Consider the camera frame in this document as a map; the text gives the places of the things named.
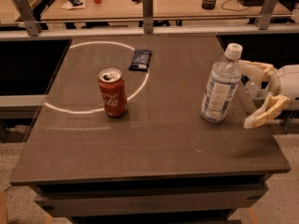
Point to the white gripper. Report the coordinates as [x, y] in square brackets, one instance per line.
[287, 82]

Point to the red coke can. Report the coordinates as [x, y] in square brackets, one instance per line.
[112, 88]

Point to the dark blue snack bar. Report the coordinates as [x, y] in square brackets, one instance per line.
[141, 60]

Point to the grey metal bracket middle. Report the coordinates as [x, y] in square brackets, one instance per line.
[147, 16]

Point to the grey metal bracket left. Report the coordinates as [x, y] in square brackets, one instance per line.
[32, 26]

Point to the grey table drawer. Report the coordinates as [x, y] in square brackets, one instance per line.
[128, 202]

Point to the black mesh pen cup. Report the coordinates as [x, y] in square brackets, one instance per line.
[208, 4]

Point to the clear blue-label plastic bottle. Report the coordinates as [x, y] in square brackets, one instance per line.
[223, 80]

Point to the small clear bottle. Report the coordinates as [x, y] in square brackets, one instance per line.
[255, 91]

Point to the grey metal bracket right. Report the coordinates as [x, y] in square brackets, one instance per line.
[263, 21]

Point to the grey metal bracket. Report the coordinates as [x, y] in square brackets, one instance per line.
[263, 21]
[147, 16]
[32, 26]

